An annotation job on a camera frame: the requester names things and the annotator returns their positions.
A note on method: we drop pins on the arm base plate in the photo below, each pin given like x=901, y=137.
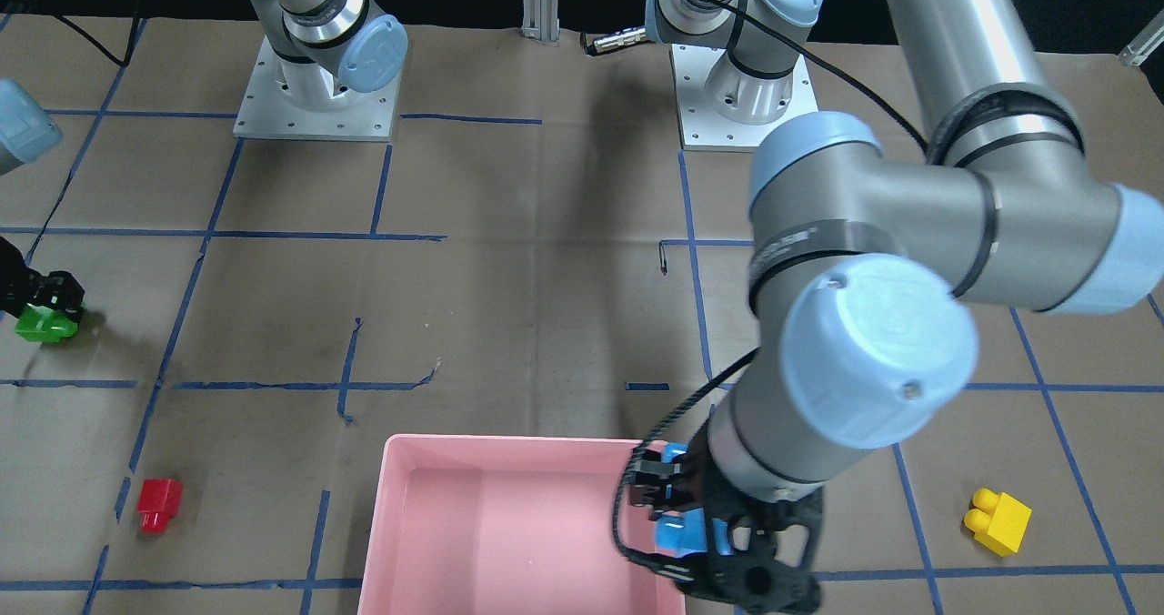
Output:
x=722, y=109
x=286, y=101

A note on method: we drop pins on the green toy block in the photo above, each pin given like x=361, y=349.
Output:
x=44, y=325

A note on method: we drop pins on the pink plastic box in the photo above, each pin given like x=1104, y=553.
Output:
x=503, y=525

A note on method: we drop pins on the yellow toy block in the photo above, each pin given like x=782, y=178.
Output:
x=997, y=521

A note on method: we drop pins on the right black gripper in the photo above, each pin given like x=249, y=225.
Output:
x=11, y=280

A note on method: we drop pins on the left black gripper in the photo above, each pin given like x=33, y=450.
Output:
x=701, y=490

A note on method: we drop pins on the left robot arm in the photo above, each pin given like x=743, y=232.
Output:
x=859, y=278

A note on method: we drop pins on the aluminium frame post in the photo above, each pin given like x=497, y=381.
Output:
x=540, y=21

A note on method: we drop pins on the blue toy block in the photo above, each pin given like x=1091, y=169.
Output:
x=680, y=535

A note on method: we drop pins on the silver cable connector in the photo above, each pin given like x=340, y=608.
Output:
x=600, y=45

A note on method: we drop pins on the red toy block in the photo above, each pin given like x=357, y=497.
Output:
x=158, y=504

